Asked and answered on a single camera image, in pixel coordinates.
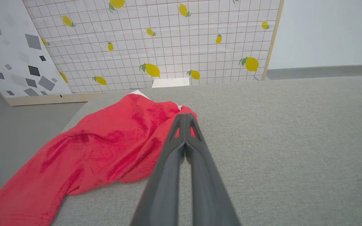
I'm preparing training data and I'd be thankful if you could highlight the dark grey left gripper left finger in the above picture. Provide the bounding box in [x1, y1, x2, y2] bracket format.
[130, 114, 187, 226]

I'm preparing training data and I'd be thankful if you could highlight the red garment with white trim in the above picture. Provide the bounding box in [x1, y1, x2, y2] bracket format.
[0, 90, 198, 226]

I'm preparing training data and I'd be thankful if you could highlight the grey fabric sofa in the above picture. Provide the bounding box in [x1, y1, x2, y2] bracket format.
[51, 75, 362, 226]

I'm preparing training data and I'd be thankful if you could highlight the grey terrazzo pattern panel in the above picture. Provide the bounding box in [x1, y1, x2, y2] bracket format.
[0, 0, 73, 106]

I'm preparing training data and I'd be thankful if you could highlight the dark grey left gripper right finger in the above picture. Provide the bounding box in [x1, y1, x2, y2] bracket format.
[185, 113, 242, 226]

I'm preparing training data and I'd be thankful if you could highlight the lemon print grid panel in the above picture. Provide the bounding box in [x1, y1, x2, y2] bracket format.
[22, 0, 284, 102]

